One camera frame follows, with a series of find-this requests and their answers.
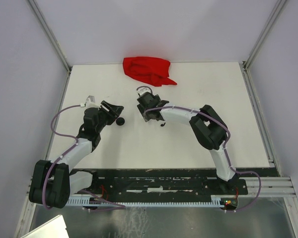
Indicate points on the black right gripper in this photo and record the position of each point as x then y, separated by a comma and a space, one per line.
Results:
145, 116

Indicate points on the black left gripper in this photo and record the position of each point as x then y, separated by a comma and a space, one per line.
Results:
117, 109

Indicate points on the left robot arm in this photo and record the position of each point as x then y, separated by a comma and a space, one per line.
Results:
53, 182

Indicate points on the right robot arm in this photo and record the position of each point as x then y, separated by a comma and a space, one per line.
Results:
209, 129

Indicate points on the black round charging case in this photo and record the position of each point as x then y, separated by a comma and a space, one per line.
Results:
120, 121

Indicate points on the red crumpled cloth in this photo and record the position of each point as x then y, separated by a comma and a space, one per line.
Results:
149, 70

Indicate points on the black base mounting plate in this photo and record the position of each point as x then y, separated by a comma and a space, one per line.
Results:
158, 197

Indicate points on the metal sheet plate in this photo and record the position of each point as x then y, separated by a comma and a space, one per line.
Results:
54, 228

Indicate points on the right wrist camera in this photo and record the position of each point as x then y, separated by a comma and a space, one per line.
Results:
141, 90

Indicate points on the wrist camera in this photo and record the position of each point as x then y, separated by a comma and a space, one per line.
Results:
89, 103
141, 90

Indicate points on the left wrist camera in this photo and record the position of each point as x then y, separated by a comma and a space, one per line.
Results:
89, 103

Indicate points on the right aluminium corner post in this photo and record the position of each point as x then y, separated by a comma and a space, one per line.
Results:
268, 27

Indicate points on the aluminium corner post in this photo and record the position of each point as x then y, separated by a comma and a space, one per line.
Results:
33, 4
268, 27

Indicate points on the left aluminium corner post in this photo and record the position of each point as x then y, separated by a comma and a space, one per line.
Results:
33, 4

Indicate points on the aluminium frame rail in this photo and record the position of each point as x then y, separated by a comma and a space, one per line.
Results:
246, 186

